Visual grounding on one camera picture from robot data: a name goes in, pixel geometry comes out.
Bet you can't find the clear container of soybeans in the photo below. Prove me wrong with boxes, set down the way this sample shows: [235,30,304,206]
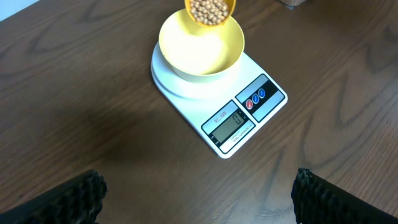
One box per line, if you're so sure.
[279,0,306,7]

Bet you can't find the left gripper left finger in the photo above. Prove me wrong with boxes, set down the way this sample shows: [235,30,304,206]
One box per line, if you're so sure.
[1,170,108,224]

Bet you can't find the yellow plastic bowl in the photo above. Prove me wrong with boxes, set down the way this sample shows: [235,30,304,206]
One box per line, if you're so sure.
[159,9,245,82]

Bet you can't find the yellow measuring scoop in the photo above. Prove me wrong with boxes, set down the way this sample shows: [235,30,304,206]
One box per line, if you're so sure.
[184,0,236,27]

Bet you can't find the white digital kitchen scale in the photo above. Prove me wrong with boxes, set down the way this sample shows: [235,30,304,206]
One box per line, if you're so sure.
[151,46,288,159]

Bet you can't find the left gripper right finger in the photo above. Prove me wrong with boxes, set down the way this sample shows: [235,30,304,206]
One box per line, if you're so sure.
[291,168,397,224]

